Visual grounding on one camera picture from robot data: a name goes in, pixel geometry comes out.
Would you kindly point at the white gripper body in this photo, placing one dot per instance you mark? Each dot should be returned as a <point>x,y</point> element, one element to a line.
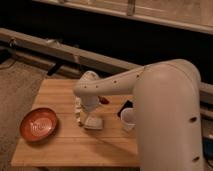
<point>86,109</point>

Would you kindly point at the white sponge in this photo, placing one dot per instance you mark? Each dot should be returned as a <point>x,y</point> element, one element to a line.
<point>93,123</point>

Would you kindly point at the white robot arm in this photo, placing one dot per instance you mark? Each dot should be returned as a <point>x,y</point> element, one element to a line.
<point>167,109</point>

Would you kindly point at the orange ceramic bowl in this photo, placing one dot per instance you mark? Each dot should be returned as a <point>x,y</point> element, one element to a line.
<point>38,124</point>

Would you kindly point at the white tube bottle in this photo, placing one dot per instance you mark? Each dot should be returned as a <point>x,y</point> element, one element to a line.
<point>79,113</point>

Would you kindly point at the brown sausage-shaped object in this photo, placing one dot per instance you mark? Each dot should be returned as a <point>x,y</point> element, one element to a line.
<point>103,100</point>

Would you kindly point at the small black box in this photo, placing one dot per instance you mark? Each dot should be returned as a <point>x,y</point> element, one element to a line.
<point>127,104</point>

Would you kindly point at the translucent plastic cup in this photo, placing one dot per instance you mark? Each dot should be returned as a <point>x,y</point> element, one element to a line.
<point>128,119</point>

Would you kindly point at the blue device on floor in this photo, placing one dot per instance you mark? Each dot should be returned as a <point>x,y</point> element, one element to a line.
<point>207,148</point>

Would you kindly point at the wooden ledge beam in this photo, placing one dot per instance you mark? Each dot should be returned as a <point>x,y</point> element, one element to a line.
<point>193,15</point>

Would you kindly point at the long metal rail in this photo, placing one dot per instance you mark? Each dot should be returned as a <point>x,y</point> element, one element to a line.
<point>65,52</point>

